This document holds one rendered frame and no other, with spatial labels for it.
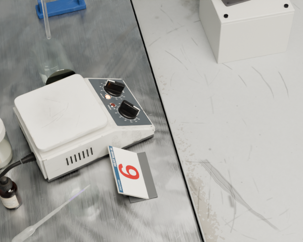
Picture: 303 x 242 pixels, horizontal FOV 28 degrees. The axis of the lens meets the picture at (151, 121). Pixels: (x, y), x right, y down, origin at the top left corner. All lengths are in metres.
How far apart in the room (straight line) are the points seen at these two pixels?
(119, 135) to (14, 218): 0.21
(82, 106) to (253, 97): 0.32
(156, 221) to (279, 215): 0.19
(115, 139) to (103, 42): 0.27
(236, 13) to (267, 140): 0.23
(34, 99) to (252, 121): 0.37
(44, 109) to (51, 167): 0.09
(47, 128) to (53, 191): 0.11
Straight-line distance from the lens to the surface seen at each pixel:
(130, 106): 0.99
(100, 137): 0.96
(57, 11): 1.25
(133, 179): 0.96
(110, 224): 0.95
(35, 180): 1.01
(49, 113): 0.97
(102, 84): 1.04
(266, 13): 1.09
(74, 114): 0.96
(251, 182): 0.99
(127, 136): 0.99
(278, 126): 1.06
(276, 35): 1.14
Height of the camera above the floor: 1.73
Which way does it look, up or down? 52 degrees down
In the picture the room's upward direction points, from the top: 3 degrees counter-clockwise
